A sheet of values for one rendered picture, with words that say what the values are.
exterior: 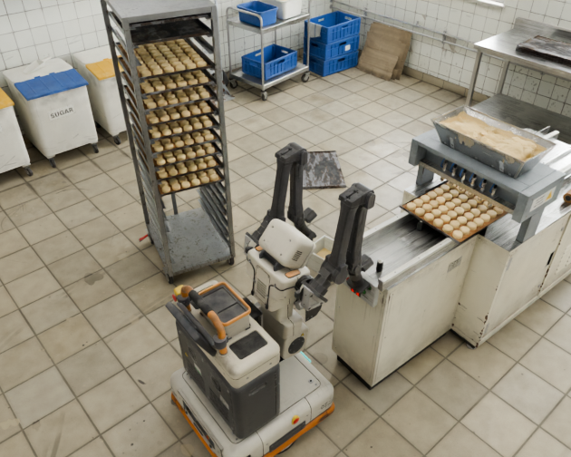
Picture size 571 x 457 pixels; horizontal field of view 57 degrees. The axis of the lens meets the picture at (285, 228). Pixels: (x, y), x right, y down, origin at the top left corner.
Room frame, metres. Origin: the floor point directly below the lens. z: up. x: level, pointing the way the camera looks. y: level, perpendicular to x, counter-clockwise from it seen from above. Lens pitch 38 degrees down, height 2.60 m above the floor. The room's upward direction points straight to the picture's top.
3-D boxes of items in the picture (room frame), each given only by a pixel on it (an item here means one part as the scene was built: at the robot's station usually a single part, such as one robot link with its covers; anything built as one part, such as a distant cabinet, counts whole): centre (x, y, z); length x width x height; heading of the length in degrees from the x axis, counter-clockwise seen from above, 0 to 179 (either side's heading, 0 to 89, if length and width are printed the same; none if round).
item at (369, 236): (2.61, -1.05, 0.87); 2.01 x 0.03 x 0.07; 128
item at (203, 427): (1.46, 0.42, 0.23); 0.41 x 0.02 x 0.08; 38
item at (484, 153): (2.43, -1.05, 1.25); 0.56 x 0.29 x 0.14; 38
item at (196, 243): (3.01, 0.71, 0.93); 0.64 x 0.51 x 1.78; 26
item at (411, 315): (2.12, -0.65, 0.45); 0.70 x 0.34 x 0.90; 128
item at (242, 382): (1.63, 0.25, 0.59); 0.55 x 0.34 x 0.83; 38
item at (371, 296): (1.90, -0.36, 0.77); 0.24 x 0.04 x 0.14; 38
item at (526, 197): (2.43, -1.05, 1.01); 0.72 x 0.33 x 0.34; 38
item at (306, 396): (1.68, 0.18, 0.16); 0.67 x 0.64 x 0.25; 128
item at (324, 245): (2.85, -0.32, 0.08); 0.30 x 0.22 x 0.16; 49
